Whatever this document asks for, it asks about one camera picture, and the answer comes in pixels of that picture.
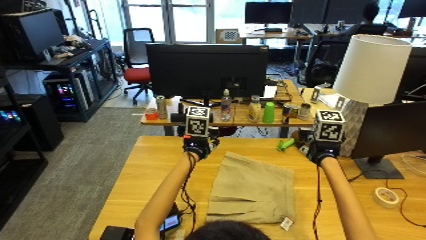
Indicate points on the black low cabinet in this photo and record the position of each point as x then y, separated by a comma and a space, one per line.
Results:
37, 120

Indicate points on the computer tower with coloured lights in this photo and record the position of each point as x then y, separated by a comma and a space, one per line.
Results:
66, 93

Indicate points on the large black monitor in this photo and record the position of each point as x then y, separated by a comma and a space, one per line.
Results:
206, 70

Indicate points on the white table lamp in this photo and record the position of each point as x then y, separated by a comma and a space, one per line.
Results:
371, 70

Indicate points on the black shelf rack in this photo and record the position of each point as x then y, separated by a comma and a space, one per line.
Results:
94, 63

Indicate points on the cream sauce bottle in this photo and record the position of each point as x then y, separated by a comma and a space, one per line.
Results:
254, 110

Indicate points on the clear water bottle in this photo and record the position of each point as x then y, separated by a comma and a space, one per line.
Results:
225, 106

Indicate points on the beige folded shorts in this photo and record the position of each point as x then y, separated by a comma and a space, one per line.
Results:
253, 186

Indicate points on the white marker cube glove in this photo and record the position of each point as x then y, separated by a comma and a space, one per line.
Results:
329, 126
197, 120

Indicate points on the black tilted monitor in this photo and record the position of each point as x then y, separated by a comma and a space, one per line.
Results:
33, 35

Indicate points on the white marker cube right glove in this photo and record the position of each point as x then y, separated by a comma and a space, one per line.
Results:
329, 126

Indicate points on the dark drink can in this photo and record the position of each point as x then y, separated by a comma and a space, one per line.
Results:
286, 114

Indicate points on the orange small cup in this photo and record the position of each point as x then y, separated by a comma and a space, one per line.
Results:
151, 115

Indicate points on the black monitor on square stand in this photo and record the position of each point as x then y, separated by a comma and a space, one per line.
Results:
392, 130

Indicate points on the person's right hand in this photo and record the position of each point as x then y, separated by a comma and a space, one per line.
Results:
322, 152

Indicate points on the green plastic clip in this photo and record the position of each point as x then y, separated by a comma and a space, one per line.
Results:
285, 144

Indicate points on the white marker cube left glove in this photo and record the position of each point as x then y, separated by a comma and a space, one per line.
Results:
197, 120

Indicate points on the black box device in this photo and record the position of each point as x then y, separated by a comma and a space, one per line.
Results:
116, 233

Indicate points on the black smartphone with lit screen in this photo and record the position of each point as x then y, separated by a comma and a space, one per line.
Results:
170, 222

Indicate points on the black office chair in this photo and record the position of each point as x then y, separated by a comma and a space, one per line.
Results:
326, 63

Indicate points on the small black background monitor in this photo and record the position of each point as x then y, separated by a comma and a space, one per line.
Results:
267, 12

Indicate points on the wide black background monitor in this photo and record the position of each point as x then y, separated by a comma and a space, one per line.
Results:
330, 11

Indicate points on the red seat office chair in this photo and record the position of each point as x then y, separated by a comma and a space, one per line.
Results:
137, 75

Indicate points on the glass jar with lid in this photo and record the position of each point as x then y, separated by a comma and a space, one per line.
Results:
305, 112

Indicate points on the person's left hand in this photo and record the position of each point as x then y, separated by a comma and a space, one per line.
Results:
195, 145

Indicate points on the white tape roll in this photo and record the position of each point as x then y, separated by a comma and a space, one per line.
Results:
386, 197

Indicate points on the white garment tag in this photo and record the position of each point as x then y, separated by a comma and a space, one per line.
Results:
287, 223

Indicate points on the checkerboard calibration board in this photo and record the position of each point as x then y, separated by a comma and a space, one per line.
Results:
229, 36

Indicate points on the green plastic cup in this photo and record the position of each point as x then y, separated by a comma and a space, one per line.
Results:
267, 114

